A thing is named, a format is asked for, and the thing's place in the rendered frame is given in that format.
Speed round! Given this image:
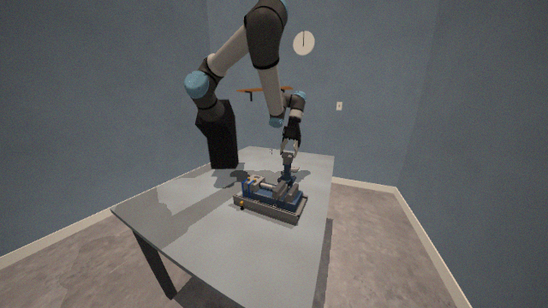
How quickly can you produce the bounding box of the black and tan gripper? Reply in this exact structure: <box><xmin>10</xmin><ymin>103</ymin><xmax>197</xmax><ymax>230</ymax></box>
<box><xmin>280</xmin><ymin>116</ymin><xmax>301</xmax><ymax>157</ymax></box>

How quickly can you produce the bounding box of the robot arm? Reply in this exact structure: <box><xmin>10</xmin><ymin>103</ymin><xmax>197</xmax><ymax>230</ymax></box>
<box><xmin>184</xmin><ymin>0</ymin><xmax>307</xmax><ymax>128</ymax></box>

